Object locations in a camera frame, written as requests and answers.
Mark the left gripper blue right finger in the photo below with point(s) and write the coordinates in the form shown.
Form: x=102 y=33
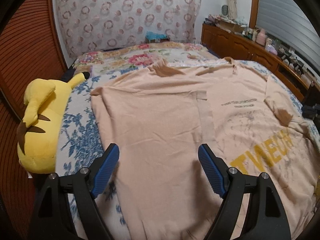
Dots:
x=265 y=216

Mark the yellow Pikachu plush toy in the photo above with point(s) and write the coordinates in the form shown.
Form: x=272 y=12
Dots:
x=38 y=132

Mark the teal item on box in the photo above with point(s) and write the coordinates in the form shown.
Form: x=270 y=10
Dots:
x=152 y=37

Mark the peach printed t-shirt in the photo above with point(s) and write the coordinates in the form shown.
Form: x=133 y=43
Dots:
x=187 y=129

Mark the purple tissue pack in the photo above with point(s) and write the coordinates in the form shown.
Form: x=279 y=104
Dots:
x=271 y=49

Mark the blue floral white blanket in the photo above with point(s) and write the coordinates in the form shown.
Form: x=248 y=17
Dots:
x=80 y=129

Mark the pink floral bed quilt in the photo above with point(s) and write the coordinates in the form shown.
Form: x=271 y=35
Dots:
x=106 y=62

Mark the brown wooden sideboard cabinet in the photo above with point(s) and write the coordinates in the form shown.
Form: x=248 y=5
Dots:
x=225 y=44

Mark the small round desk fan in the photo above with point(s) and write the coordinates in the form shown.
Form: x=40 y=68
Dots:
x=225 y=11

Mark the brown louvered wooden wardrobe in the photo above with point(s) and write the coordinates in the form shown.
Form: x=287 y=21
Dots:
x=29 y=49

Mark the grey window roller blind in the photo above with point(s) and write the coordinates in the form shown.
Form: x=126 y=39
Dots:
x=286 y=21

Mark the pink circle patterned curtain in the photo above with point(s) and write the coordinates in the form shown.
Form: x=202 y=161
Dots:
x=91 y=25

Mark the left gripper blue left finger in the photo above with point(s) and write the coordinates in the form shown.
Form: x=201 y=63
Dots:
x=52 y=218

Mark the pink bottle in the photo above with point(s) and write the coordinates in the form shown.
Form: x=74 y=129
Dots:
x=261 y=37

